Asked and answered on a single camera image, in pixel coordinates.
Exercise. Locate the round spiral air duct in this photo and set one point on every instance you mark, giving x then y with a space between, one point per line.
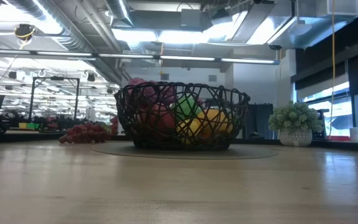
73 43

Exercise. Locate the red pomegranate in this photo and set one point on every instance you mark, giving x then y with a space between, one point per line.
158 119

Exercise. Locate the green bin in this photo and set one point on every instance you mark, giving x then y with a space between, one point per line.
33 126

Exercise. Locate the orange yellow mango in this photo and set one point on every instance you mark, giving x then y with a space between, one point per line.
213 121

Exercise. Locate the long ceiling tube light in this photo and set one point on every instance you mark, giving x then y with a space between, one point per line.
64 53

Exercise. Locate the dark hanging curtain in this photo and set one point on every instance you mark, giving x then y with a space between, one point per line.
258 119

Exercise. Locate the silver rectangular air duct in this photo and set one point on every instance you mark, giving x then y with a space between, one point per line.
291 31

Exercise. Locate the potted green plant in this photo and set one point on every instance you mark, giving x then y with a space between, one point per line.
294 119

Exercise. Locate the yellow bin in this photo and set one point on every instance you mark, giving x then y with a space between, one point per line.
23 125

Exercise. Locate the bright green round fruit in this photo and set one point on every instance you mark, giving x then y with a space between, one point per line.
186 107

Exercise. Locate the large black rig frame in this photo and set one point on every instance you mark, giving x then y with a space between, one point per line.
56 78

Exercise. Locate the dark red grape bunch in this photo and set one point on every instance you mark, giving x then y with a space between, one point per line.
85 132

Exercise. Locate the grey round placemat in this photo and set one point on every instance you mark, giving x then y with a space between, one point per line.
253 153

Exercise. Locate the grey wall speaker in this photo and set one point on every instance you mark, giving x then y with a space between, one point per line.
212 78
164 76

